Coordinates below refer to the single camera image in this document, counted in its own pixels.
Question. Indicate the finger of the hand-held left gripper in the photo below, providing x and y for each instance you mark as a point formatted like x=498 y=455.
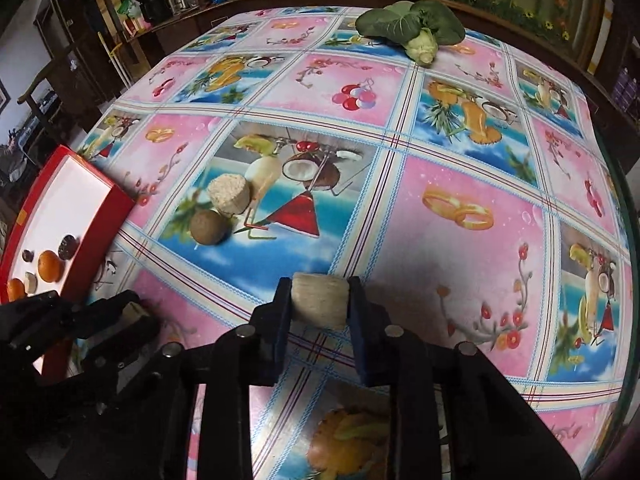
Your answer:
x=100 y=312
x=130 y=340

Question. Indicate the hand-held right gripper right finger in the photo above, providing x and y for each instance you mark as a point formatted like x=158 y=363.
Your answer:
x=362 y=330

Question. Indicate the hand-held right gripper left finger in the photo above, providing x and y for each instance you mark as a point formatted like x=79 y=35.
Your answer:
x=282 y=330

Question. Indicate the sugarcane piece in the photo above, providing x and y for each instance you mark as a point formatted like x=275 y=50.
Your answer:
x=31 y=283
x=229 y=195
x=134 y=311
x=320 y=302

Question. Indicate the orange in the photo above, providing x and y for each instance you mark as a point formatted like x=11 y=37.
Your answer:
x=50 y=266
x=15 y=290

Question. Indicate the red date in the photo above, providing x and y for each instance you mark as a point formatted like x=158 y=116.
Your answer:
x=67 y=247

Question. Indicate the brown kiwi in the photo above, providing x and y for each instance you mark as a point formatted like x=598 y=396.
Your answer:
x=28 y=255
x=207 y=227

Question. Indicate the red box with white inside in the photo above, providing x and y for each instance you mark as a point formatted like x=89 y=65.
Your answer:
x=75 y=195

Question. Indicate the printed fruit tablecloth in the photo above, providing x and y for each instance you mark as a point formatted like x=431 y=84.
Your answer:
x=450 y=260

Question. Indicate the wooden chair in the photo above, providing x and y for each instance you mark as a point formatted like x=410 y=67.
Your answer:
x=45 y=95

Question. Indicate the green package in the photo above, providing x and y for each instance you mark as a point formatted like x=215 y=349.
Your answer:
x=132 y=15

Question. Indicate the green leafy vegetable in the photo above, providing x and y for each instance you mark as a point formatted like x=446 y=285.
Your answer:
x=390 y=22

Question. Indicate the dark bottle with pink cap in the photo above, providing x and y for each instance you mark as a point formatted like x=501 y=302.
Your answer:
x=156 y=5

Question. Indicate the white rolled paper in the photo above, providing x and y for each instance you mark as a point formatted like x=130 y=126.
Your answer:
x=600 y=35

